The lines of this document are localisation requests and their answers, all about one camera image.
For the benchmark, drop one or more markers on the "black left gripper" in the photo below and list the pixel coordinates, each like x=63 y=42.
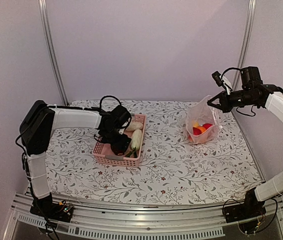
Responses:
x=125 y=140

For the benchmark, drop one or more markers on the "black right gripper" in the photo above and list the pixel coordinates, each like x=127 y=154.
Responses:
x=221 y=95

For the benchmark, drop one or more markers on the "white toy vegetable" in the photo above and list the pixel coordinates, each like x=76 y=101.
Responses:
x=136 y=139
x=134 y=125

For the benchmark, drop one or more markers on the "white toy vegetable front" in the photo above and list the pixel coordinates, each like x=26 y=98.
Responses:
x=136 y=139

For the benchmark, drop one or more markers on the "dark purple toy fruit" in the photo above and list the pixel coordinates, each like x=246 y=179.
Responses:
x=118 y=151

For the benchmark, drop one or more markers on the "clear zip top bag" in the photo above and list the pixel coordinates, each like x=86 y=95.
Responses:
x=202 y=113

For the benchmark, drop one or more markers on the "red toy fruit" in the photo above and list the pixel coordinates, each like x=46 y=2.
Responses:
x=196 y=131
x=207 y=125

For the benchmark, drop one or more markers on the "pink perforated plastic basket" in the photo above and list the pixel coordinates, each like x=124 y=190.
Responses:
x=131 y=158

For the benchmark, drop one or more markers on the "orange toy fruit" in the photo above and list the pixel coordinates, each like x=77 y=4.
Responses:
x=202 y=129

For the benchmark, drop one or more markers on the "yellow toy fruit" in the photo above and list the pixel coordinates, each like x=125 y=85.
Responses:
x=195 y=124

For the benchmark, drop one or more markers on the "red toy fruit front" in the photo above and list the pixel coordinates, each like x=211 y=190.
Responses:
x=196 y=131

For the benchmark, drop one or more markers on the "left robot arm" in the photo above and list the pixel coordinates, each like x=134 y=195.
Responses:
x=43 y=120

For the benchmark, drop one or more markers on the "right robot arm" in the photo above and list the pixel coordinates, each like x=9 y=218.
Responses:
x=274 y=186

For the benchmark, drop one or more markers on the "floral patterned table mat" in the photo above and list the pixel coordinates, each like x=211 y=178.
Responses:
x=171 y=171

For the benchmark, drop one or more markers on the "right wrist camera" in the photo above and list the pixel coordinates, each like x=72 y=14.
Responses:
x=223 y=82

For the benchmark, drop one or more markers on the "right aluminium frame post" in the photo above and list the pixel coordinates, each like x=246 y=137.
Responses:
x=247 y=33

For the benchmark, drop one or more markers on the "aluminium frame post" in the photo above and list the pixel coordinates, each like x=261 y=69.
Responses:
x=51 y=50
x=247 y=33

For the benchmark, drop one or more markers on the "aluminium front rail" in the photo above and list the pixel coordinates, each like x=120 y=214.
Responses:
x=101 y=220

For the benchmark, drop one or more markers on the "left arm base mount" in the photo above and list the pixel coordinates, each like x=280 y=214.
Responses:
x=46 y=208

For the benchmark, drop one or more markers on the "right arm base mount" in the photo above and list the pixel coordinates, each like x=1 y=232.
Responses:
x=242 y=211

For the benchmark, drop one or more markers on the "left aluminium frame post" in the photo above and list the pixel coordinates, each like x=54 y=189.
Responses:
x=51 y=50

